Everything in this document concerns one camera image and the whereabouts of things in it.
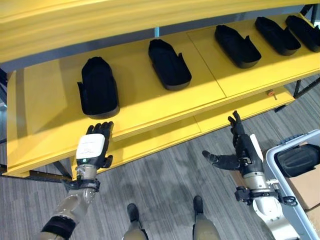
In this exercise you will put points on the silver left robot leg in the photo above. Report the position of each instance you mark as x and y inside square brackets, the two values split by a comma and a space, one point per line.
[133, 225]

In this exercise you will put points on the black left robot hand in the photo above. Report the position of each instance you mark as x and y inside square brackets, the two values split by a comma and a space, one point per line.
[90, 146]

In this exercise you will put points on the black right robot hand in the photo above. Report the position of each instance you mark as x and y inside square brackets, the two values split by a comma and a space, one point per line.
[243, 150]

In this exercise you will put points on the silver right robot leg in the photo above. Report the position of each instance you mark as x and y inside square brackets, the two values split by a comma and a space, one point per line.
[203, 222]

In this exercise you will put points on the silver robot leg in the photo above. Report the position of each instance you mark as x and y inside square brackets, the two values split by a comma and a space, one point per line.
[133, 225]
[203, 222]

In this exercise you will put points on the grey plastic box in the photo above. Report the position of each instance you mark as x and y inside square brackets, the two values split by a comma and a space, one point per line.
[287, 190]

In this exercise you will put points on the small orange shelf knob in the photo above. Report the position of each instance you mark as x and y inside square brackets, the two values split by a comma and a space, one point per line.
[271, 94]

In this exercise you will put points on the yellow metal shelf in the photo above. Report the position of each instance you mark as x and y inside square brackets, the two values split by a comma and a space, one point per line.
[150, 82]

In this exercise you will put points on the brown cardboard box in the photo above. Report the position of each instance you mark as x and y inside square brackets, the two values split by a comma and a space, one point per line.
[306, 190]

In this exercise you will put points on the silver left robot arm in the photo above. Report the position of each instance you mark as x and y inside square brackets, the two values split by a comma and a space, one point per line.
[72, 200]

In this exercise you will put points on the black sole-shaped part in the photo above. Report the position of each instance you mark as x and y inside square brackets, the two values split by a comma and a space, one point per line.
[303, 32]
[168, 65]
[236, 46]
[276, 36]
[296, 156]
[98, 87]

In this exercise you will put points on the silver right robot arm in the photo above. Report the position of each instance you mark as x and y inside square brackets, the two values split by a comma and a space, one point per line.
[267, 205]

